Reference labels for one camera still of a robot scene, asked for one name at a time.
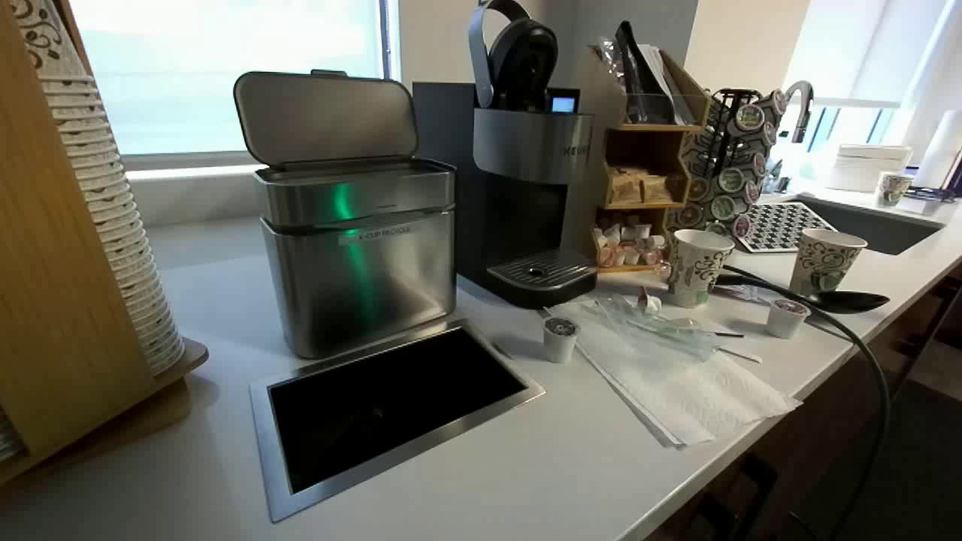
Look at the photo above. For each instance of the patterned paper cup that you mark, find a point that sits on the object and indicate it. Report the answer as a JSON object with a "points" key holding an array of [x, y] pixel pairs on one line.
{"points": [[822, 259], [697, 262]]}

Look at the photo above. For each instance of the small cup by sink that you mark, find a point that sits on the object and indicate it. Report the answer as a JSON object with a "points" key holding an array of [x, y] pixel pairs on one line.
{"points": [[890, 188]]}

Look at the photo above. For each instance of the wooden cup dispenser stand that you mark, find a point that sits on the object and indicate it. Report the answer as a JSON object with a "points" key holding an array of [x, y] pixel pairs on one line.
{"points": [[74, 378]]}

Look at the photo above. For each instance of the coffee pod near chute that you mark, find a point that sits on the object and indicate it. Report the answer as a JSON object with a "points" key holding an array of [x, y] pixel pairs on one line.
{"points": [[561, 337]]}

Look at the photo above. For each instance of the stainless steel lidded bin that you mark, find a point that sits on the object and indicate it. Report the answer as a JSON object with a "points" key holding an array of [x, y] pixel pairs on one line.
{"points": [[359, 231]]}

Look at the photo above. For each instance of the black silver coffee machine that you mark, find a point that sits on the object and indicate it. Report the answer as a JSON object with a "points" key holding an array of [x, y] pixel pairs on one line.
{"points": [[518, 147]]}

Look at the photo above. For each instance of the white paper napkins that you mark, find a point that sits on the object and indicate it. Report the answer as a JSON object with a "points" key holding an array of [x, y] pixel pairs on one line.
{"points": [[668, 371]]}

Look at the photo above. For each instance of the wooden condiment organizer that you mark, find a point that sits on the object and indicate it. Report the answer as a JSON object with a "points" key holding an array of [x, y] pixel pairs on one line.
{"points": [[649, 113]]}

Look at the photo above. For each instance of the coffee pod carousel rack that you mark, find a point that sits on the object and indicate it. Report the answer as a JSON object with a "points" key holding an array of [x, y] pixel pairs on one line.
{"points": [[729, 162]]}

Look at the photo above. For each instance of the coffee pod near spoon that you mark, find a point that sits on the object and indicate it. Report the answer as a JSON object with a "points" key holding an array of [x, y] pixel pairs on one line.
{"points": [[786, 317]]}

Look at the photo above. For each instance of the black plastic spoon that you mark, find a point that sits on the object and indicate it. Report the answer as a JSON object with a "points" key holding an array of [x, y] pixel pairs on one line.
{"points": [[827, 301]]}

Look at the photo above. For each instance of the sink faucet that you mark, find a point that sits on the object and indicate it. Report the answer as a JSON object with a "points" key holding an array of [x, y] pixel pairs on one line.
{"points": [[800, 101]]}

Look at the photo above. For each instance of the stack of paper cups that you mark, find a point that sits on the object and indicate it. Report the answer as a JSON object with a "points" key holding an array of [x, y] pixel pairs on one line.
{"points": [[86, 133]]}

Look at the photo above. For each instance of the countertop trash chute frame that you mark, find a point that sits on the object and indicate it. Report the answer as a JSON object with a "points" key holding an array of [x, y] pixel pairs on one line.
{"points": [[332, 427]]}

